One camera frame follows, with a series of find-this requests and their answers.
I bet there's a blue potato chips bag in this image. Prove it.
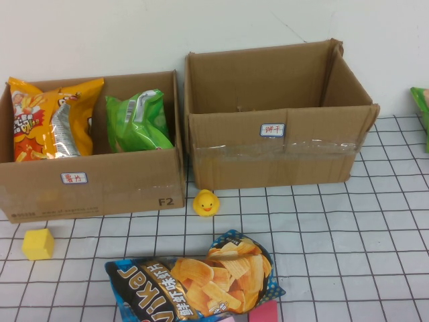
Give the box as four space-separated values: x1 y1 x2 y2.
104 229 286 322

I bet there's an orange fries snack bag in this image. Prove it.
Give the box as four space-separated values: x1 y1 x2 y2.
7 76 62 163

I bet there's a green snack bag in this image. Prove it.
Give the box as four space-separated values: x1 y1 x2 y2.
410 86 429 154

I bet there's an empty taped cardboard box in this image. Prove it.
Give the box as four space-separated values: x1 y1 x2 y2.
183 38 381 191

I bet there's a yellow rubber duck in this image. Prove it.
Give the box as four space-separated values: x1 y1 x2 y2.
192 189 221 218

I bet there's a white handwritten label sticker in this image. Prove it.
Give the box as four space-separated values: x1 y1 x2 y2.
60 172 88 185
260 123 286 138

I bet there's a green chip bag with barcode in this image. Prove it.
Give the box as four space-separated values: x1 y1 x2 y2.
104 89 175 154

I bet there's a cardboard box marked F2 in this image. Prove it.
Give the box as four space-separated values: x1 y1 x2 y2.
0 69 187 225

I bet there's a white grid tablecloth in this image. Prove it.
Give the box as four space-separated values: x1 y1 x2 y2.
0 113 429 322

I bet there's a red foam block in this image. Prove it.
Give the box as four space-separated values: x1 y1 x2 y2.
247 300 280 322

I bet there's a yellow foam cube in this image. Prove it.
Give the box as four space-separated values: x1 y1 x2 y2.
21 228 55 262

